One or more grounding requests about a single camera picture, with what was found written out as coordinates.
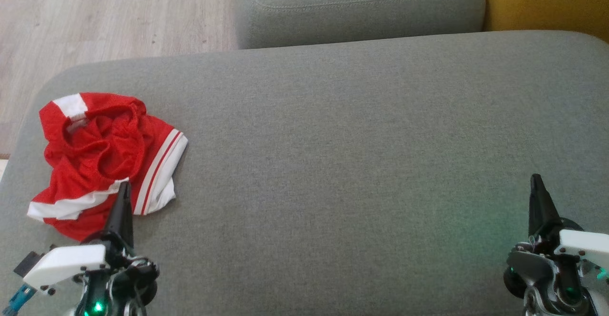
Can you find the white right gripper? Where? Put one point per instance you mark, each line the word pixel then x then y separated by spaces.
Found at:
pixel 585 244

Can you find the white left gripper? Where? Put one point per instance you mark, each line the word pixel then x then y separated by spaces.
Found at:
pixel 66 263

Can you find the red basketball jersey white sleeves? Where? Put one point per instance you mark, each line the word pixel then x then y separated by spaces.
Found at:
pixel 109 140

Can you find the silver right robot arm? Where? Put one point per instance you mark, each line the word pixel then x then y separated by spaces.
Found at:
pixel 528 264

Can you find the white round object brown rim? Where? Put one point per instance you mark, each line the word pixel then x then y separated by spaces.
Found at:
pixel 3 168

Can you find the mustard yellow panel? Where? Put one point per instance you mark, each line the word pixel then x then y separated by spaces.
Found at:
pixel 547 2

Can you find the large grey sofa seat cushion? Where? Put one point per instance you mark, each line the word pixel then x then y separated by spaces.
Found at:
pixel 333 163

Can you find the small grey sofa cushion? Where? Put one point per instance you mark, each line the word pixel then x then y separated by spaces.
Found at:
pixel 357 6

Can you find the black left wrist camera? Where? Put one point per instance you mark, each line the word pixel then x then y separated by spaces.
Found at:
pixel 27 263

